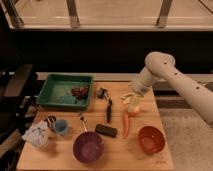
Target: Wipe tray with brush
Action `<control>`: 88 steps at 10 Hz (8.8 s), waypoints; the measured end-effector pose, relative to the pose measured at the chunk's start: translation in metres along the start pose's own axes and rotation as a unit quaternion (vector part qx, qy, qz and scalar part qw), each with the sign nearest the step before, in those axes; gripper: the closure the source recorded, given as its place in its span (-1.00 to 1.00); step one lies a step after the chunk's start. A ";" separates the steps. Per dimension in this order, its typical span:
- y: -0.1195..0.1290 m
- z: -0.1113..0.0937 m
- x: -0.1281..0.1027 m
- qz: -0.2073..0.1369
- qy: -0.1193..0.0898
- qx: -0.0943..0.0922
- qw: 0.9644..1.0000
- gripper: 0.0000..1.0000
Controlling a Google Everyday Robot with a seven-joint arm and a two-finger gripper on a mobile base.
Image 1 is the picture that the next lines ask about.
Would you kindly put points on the black office chair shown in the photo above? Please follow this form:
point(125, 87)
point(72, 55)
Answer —
point(17, 92)

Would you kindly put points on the purple bowl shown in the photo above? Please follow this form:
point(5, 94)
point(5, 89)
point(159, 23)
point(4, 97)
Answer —
point(88, 147)

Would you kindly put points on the crumpled white cloth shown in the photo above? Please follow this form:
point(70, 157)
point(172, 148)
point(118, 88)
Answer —
point(37, 135)

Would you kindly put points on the small blue cup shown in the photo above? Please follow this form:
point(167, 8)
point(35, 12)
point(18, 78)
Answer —
point(61, 127)

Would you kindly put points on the orange carrot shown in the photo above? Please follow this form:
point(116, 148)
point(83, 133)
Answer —
point(125, 125)

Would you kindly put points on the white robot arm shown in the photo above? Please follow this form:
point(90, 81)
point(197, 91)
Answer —
point(162, 65)

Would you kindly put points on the wooden board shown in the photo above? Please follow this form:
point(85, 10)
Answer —
point(120, 154)

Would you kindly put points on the black handled dish brush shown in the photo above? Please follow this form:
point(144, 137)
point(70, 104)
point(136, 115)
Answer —
point(103, 94)

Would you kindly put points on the red bowl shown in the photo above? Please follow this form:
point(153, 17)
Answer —
point(151, 140)

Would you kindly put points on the black rectangular block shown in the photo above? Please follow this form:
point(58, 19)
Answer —
point(106, 130)

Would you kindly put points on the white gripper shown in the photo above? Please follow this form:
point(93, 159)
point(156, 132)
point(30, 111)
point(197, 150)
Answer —
point(138, 88)

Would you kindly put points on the yellow banana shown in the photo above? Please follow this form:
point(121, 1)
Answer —
point(132, 98)

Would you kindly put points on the green plastic tray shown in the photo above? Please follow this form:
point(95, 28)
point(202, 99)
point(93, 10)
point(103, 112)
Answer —
point(56, 91)

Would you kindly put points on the dark grape bunch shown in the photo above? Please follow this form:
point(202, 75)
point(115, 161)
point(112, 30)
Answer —
point(80, 92)

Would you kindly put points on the red yellow apple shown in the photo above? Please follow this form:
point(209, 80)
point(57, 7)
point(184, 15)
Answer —
point(133, 110)

